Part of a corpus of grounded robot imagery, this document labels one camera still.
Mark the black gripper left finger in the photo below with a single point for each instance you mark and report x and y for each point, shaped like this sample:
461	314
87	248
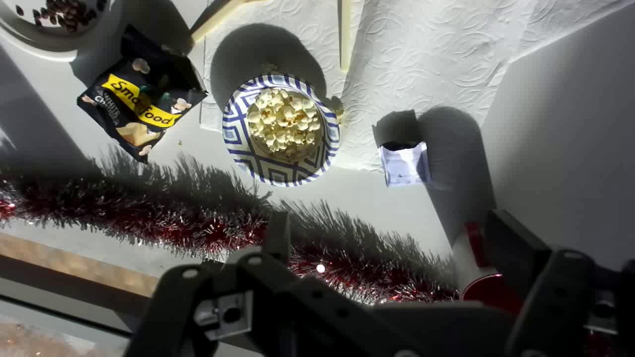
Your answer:
199	310

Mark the white mug red inside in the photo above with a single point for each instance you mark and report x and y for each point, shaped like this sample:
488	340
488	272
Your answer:
486	288

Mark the cream plastic fork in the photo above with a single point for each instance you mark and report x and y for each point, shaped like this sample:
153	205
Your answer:
220	16

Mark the cream plastic utensil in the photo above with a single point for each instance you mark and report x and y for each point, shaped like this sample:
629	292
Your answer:
345	32

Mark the white plate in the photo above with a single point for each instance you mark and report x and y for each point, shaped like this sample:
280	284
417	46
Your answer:
26	32

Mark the small dark object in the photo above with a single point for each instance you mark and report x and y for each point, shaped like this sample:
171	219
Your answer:
403	165

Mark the dark coffee beans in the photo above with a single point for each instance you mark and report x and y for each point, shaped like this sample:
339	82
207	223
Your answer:
66	12

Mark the black square tray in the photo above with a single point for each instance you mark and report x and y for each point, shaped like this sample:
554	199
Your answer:
139	100

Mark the popcorn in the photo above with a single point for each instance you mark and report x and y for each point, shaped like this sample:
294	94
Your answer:
284	121

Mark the white folded paper towel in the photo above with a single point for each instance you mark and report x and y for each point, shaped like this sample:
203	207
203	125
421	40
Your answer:
429	60

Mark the red silver tinsel garland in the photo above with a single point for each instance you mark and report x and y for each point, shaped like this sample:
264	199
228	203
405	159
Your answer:
165	211

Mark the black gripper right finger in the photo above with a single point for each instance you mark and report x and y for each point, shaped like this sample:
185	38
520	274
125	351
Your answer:
568	304

